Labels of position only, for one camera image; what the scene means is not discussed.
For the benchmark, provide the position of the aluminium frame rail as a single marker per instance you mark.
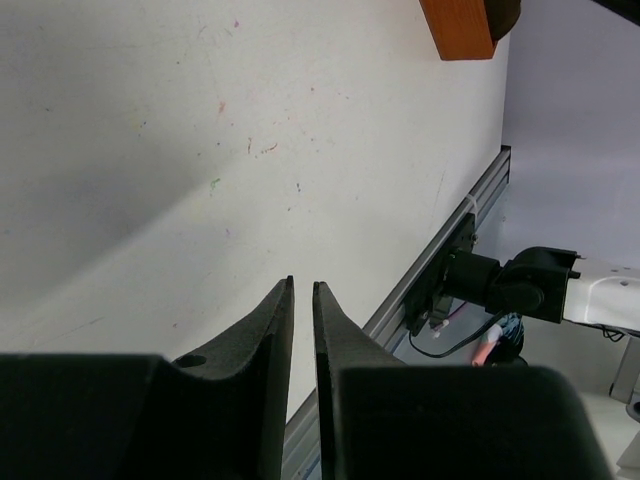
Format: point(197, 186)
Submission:
point(301, 454)

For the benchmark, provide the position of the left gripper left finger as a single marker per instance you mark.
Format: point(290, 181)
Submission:
point(217, 412)

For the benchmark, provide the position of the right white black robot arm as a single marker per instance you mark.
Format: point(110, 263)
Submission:
point(548, 284)

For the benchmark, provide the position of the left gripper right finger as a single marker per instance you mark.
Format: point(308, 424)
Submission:
point(382, 419)

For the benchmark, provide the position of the orange compartment organizer tray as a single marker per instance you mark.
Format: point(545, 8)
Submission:
point(468, 30)

